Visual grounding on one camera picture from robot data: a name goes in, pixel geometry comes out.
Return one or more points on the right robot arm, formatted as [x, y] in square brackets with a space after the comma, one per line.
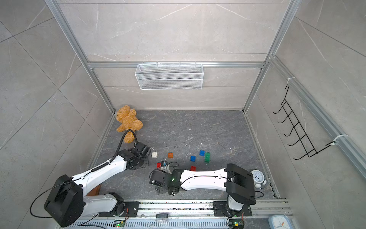
[235, 181]

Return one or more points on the white wire mesh basket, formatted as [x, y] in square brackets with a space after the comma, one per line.
[170, 76]

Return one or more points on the red square lego brick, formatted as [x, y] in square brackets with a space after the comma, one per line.
[193, 168]

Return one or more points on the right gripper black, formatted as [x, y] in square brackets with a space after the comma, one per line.
[158, 190]

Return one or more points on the white alarm clock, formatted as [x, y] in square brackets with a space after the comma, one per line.
[259, 178]

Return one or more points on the blue-rimmed clock on rail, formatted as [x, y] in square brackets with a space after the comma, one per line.
[279, 222]

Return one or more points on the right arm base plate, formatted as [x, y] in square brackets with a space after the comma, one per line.
[223, 208]

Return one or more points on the aluminium front rail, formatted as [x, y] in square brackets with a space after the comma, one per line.
[189, 214]

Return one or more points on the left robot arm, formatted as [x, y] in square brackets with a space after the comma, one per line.
[68, 199]

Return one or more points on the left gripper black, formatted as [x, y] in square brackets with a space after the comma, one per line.
[147, 163]

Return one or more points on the brown block at left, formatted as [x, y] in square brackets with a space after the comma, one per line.
[95, 191]

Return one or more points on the green lego brick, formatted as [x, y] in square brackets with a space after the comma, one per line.
[207, 157]

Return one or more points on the brown teddy bear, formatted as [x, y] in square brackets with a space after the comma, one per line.
[127, 117]

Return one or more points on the black wall hook rack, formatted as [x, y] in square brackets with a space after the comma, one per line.
[298, 130]

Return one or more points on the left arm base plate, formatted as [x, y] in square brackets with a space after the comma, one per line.
[129, 209]

